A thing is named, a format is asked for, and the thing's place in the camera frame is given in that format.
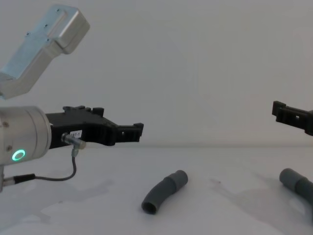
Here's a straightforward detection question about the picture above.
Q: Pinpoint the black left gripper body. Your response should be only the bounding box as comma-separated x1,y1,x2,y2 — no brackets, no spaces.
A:
45,105,118,151

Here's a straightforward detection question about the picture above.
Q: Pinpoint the white table cloth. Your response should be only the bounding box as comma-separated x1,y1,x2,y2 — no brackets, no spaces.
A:
0,144,313,235

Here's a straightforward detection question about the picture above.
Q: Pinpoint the thin dark gripper cable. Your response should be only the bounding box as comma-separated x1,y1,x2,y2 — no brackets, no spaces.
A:
4,132,87,185

